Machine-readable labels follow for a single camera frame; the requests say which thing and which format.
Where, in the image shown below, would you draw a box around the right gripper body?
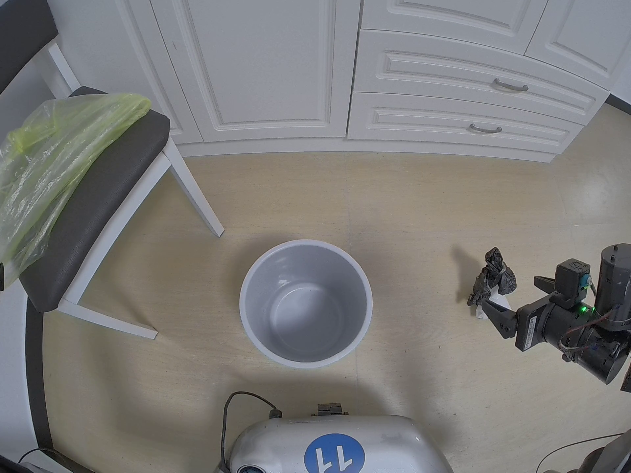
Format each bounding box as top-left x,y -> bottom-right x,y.
515,291 -> 599,352

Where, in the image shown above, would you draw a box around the black plastic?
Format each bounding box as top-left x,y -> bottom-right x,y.
466,247 -> 519,308

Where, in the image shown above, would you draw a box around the yellow-green plastic bag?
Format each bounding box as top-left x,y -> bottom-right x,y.
0,93 -> 152,292

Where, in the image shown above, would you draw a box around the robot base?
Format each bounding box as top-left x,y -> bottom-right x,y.
229,402 -> 454,473

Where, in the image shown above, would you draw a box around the white trash bin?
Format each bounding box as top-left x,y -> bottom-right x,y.
240,239 -> 373,369

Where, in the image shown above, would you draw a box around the crumpled white paper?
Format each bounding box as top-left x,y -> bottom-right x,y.
474,286 -> 513,320

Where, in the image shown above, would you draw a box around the white wardrobe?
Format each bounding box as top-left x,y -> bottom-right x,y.
104,0 -> 631,164

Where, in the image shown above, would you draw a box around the white chair grey cushions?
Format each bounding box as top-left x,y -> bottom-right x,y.
0,0 -> 225,340

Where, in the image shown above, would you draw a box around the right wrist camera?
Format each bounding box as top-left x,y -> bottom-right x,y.
554,259 -> 592,309

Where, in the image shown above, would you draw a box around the black cable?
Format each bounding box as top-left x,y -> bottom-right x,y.
538,433 -> 624,473
220,391 -> 283,473

